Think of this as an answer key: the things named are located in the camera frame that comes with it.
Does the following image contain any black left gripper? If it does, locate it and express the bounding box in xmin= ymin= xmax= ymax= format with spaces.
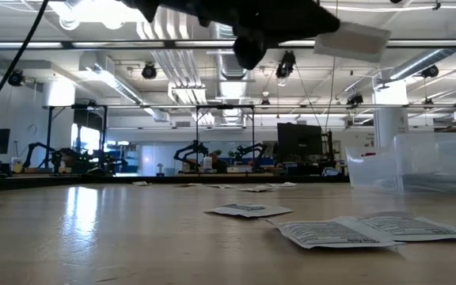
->
xmin=120 ymin=0 xmax=340 ymax=43

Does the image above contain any black computer monitor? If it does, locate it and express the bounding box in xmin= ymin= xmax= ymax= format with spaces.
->
xmin=277 ymin=122 xmax=324 ymax=156

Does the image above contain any white round pillar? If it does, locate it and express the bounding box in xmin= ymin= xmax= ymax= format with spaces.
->
xmin=372 ymin=81 xmax=410 ymax=148

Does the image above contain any person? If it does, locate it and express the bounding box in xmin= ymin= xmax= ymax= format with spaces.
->
xmin=207 ymin=149 xmax=227 ymax=174

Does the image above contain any black overhead light bar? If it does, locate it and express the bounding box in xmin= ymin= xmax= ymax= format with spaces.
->
xmin=0 ymin=38 xmax=456 ymax=50

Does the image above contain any blue storage shelf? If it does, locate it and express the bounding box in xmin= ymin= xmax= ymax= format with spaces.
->
xmin=107 ymin=140 xmax=141 ymax=174

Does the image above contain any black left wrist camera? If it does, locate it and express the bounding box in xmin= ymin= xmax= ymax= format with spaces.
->
xmin=233 ymin=25 xmax=271 ymax=71

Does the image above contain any silver ventilation duct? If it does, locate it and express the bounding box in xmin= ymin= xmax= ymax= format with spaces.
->
xmin=207 ymin=15 xmax=264 ymax=126
xmin=386 ymin=17 xmax=456 ymax=82

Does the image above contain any black metal workstation frame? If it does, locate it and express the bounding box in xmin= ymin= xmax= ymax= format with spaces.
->
xmin=194 ymin=104 xmax=257 ymax=164
xmin=44 ymin=103 xmax=109 ymax=169

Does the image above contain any black metal rig frame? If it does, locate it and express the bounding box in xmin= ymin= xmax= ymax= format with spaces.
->
xmin=0 ymin=175 xmax=351 ymax=194

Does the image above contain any white rectangular ceiling duct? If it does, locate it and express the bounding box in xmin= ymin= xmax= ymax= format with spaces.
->
xmin=78 ymin=53 xmax=172 ymax=123

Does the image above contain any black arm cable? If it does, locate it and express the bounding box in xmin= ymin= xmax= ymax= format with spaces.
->
xmin=0 ymin=0 xmax=50 ymax=131

